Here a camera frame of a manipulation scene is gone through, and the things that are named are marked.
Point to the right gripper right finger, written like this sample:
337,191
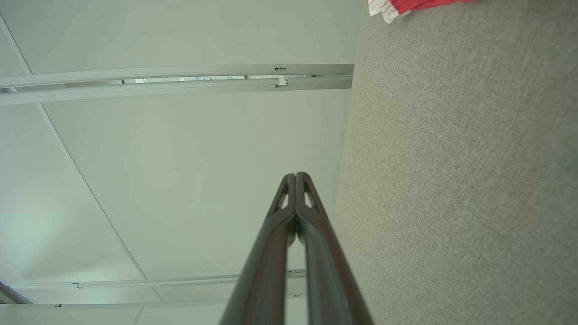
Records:
332,280

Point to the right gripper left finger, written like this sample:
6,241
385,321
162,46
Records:
264,271

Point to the red garment with white band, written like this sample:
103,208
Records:
429,3

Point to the grey fabric sofa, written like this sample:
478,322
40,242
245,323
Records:
465,180

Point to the grey metal frame bar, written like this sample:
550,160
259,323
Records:
180,88
135,283

